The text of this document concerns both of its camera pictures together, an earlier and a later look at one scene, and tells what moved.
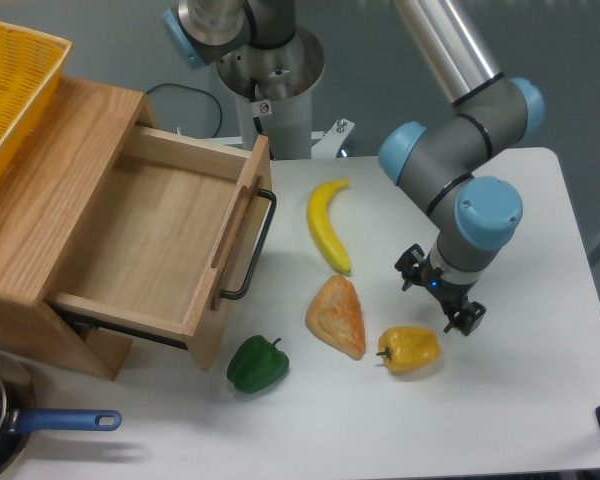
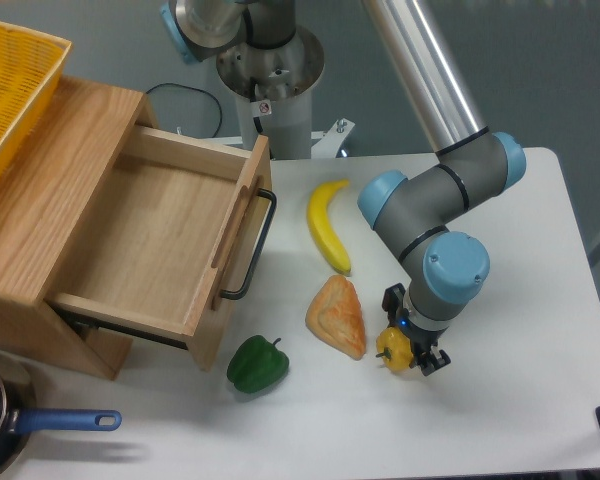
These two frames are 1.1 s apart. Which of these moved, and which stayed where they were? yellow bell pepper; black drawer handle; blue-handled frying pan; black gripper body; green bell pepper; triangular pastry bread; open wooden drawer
Moved: black gripper body
Stayed: black drawer handle; yellow bell pepper; open wooden drawer; blue-handled frying pan; triangular pastry bread; green bell pepper
